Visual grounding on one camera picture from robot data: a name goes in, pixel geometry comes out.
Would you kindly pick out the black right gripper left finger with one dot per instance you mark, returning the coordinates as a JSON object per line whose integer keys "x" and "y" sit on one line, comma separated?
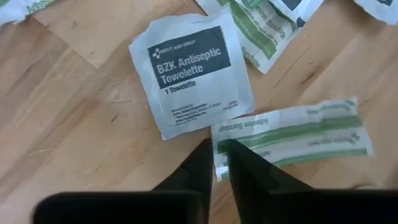
{"x": 196, "y": 180}

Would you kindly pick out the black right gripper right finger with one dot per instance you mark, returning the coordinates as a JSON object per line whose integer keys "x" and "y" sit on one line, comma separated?
{"x": 248, "y": 186}

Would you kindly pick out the white dark-label towelette packet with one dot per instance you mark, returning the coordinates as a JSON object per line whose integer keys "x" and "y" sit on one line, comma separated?
{"x": 192, "y": 102}
{"x": 379, "y": 11}
{"x": 308, "y": 12}

